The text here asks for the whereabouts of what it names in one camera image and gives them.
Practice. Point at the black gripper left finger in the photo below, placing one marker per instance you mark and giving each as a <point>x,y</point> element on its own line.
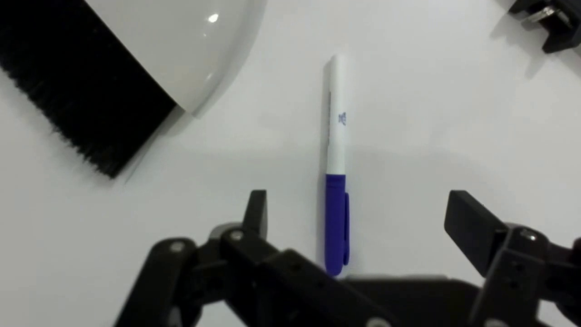
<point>254,274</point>

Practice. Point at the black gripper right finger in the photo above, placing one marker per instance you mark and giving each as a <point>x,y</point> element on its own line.
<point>514,266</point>

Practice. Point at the blue and white pen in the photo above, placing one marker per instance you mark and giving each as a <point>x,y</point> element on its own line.
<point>336,183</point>

